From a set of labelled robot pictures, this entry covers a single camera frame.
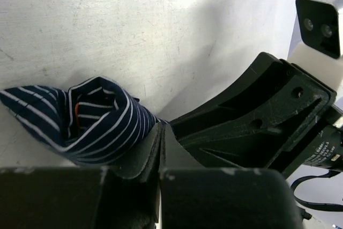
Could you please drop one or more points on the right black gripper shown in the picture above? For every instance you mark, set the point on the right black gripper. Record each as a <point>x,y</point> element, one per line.
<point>275,115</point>

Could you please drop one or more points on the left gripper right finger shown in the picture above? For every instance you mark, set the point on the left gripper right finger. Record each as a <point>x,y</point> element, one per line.
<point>193,196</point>

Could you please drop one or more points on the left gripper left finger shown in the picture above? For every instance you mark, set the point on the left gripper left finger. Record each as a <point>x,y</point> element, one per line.
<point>124,195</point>

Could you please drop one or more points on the navy striped underwear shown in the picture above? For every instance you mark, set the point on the navy striped underwear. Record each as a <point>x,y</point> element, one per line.
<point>92,123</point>

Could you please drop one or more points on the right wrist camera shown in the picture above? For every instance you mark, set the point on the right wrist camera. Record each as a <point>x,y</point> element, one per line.
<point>320,49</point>

